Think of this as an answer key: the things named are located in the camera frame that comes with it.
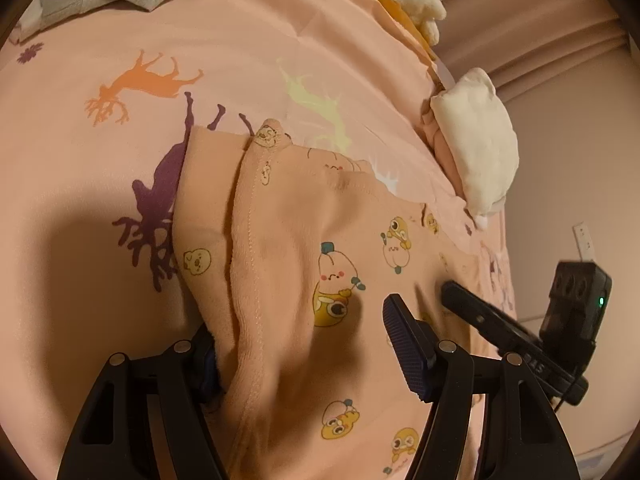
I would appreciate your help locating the pink animal print blanket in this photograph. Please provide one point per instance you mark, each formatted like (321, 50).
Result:
(225, 60)

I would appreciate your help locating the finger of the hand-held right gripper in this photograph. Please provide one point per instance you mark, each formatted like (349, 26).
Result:
(475, 312)

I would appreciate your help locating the pink cartoon print shirt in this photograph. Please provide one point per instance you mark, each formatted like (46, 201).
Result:
(300, 260)

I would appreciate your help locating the white folded garment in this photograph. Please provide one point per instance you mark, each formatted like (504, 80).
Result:
(480, 135)

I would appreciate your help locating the beige curtain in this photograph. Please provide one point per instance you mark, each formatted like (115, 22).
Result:
(525, 20)

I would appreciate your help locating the pink garment under white garment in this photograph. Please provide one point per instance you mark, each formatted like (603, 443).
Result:
(445, 155)

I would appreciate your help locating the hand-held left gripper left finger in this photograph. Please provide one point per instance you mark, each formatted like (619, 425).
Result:
(209, 375)

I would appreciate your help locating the white wall socket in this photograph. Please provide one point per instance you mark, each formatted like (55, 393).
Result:
(584, 242)

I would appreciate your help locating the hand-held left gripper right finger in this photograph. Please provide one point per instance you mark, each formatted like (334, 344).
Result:
(405, 345)

